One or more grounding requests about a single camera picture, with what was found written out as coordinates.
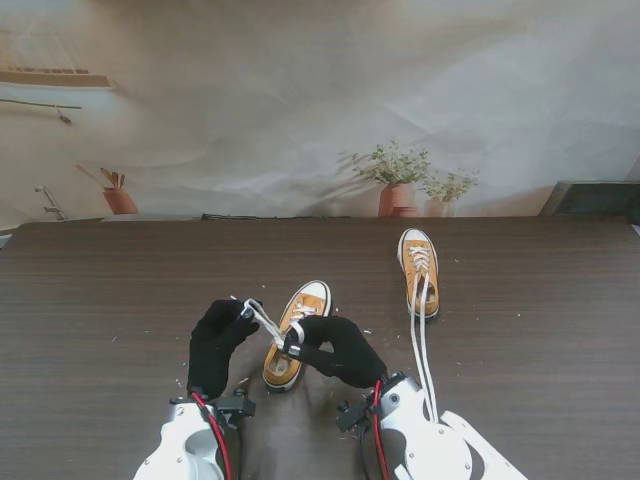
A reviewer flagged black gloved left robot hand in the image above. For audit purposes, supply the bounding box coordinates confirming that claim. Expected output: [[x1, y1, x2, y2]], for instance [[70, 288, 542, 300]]
[[186, 298, 262, 400]]

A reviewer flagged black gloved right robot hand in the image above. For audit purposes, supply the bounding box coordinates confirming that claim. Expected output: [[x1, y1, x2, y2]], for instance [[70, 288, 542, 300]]
[[283, 314, 390, 390]]

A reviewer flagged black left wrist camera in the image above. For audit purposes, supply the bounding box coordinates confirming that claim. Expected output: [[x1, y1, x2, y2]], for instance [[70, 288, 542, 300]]
[[217, 388, 257, 430]]

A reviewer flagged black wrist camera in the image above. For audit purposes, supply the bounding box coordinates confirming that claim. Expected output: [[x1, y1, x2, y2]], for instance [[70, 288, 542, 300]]
[[217, 388, 257, 430], [335, 399, 374, 434]]

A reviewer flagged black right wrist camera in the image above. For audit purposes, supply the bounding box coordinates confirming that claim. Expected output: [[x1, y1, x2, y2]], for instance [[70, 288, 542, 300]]
[[335, 399, 374, 434]]

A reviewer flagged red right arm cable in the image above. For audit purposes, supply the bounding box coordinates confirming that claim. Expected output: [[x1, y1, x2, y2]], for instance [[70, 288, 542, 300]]
[[372, 379, 394, 480]]

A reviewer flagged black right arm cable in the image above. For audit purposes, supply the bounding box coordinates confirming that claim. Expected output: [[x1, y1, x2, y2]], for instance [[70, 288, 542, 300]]
[[357, 424, 376, 480]]

